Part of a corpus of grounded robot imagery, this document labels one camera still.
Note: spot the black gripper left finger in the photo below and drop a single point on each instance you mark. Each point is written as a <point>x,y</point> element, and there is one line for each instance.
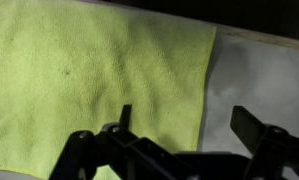
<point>122,156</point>

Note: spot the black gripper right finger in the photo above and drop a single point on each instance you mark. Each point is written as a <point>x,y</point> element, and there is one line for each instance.
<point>275,150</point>

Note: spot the yellow microfiber towel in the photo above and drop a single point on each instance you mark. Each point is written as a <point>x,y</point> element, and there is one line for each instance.
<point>89,66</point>

